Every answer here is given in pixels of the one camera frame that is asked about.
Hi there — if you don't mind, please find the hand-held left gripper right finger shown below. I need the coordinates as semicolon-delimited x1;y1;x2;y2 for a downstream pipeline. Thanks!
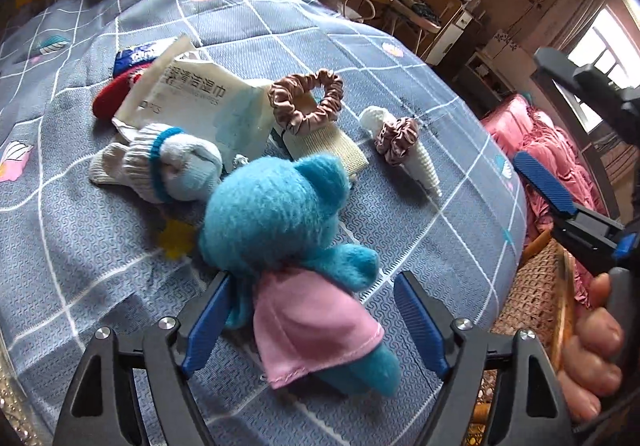
392;270;576;446

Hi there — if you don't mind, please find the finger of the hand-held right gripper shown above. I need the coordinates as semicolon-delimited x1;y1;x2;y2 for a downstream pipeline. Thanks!
514;151;626;275
532;47;626;101

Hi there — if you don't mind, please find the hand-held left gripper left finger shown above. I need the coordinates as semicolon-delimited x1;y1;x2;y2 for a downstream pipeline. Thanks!
52;271;233;446

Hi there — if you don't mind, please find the white knitted sock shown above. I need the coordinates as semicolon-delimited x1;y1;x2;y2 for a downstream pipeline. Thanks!
360;106;443;199

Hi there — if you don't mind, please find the blue plush bear pink dress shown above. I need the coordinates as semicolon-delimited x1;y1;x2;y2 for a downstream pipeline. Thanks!
197;153;403;397

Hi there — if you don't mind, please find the small dusty pink scrunchie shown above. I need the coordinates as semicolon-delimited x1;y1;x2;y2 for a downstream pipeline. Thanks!
375;117;421;167

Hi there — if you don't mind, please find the white wet wipes packet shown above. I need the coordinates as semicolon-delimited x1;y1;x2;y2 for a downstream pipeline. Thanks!
111;36;275;171

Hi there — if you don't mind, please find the red plush toy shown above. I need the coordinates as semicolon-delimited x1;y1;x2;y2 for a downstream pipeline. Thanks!
92;66;151;121

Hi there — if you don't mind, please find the person's right hand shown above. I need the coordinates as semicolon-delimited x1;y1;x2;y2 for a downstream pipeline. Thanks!
557;272;626;423

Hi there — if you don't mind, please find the window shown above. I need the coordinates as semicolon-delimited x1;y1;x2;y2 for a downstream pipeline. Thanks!
575;6;640;91

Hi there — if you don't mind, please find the pink ruffled blanket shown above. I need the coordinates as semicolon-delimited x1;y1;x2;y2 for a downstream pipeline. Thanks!
480;93;606;311

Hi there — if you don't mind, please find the woven rattan chair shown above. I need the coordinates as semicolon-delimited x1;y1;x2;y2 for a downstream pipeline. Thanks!
492;236;576;446

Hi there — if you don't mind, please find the grey checked quilt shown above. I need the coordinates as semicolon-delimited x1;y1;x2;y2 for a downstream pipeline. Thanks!
0;0;528;446

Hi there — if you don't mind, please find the rolled white blue sock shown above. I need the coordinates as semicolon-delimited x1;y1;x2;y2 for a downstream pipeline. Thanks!
89;122;223;204

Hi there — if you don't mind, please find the beige knitted sock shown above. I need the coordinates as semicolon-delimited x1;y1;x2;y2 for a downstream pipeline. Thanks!
282;123;371;181

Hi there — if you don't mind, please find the large brown satin scrunchie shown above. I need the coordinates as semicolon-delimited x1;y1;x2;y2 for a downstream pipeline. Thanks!
267;68;346;135

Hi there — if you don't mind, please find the blue tissue packet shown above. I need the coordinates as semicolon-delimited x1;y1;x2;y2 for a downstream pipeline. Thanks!
112;40;176;76

